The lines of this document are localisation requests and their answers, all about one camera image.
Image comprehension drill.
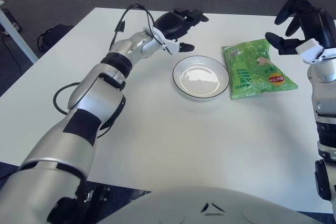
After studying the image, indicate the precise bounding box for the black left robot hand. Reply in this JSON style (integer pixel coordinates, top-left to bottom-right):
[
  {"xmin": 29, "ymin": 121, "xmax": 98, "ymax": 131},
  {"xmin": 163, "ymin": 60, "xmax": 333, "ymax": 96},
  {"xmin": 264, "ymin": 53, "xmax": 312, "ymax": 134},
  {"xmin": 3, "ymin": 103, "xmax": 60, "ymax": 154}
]
[{"xmin": 143, "ymin": 9, "xmax": 209, "ymax": 56}]

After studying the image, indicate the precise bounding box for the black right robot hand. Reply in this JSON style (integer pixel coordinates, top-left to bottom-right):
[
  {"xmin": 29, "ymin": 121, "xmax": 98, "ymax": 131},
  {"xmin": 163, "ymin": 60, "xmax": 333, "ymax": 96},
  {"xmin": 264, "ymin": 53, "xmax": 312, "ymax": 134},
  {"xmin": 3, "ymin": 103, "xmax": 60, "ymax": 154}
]
[{"xmin": 265, "ymin": 0, "xmax": 336, "ymax": 64}]

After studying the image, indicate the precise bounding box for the green potato chip bag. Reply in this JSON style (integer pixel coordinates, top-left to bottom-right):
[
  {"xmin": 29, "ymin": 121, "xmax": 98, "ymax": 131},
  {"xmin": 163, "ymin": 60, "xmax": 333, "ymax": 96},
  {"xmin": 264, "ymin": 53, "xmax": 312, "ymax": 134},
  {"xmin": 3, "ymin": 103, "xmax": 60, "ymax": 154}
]
[{"xmin": 221, "ymin": 38, "xmax": 299, "ymax": 101}]

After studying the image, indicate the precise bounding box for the white plate with black rim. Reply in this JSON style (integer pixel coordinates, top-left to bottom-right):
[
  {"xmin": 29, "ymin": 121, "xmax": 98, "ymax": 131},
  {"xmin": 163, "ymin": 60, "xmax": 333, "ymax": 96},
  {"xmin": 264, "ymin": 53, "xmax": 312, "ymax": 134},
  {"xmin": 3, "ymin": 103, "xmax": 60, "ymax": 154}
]
[{"xmin": 172, "ymin": 55, "xmax": 229, "ymax": 101}]

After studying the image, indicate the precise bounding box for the black bag on floor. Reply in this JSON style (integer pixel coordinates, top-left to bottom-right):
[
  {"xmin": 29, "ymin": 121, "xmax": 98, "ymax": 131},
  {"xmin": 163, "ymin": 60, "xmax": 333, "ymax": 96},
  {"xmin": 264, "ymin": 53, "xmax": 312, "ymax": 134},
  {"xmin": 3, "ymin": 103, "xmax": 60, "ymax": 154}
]
[{"xmin": 36, "ymin": 24, "xmax": 74, "ymax": 53}]

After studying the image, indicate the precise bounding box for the white table leg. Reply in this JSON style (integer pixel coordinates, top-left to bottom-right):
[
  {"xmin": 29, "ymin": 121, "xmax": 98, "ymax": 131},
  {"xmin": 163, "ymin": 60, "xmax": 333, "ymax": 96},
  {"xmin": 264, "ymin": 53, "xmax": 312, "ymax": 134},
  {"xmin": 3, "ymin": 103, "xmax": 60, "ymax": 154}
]
[{"xmin": 0, "ymin": 8, "xmax": 39, "ymax": 65}]

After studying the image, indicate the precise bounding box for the dark caster stand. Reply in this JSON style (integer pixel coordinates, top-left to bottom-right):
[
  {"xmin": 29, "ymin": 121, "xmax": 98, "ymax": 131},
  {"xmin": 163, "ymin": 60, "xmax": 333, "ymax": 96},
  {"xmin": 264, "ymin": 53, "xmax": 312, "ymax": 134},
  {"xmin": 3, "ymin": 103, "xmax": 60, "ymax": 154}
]
[{"xmin": 0, "ymin": 8, "xmax": 22, "ymax": 36}]

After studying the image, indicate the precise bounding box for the grey robot torso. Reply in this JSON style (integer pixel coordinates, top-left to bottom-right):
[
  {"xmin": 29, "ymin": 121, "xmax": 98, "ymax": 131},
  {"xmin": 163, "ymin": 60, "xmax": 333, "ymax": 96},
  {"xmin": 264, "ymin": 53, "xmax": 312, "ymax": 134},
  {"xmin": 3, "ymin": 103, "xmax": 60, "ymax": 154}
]
[{"xmin": 97, "ymin": 187, "xmax": 323, "ymax": 224}]

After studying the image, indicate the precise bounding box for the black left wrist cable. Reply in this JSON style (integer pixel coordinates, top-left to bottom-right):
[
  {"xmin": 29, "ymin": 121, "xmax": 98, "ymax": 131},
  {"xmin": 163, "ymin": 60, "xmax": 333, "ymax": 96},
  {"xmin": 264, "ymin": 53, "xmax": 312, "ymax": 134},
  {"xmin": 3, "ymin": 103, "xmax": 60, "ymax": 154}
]
[{"xmin": 109, "ymin": 4, "xmax": 155, "ymax": 50}]

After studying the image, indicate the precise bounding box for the black left elbow cable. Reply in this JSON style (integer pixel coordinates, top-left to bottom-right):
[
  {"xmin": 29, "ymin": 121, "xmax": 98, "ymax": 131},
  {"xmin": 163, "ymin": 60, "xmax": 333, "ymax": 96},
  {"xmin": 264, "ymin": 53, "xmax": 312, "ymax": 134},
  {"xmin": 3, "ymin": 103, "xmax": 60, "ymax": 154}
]
[{"xmin": 52, "ymin": 82, "xmax": 116, "ymax": 140}]

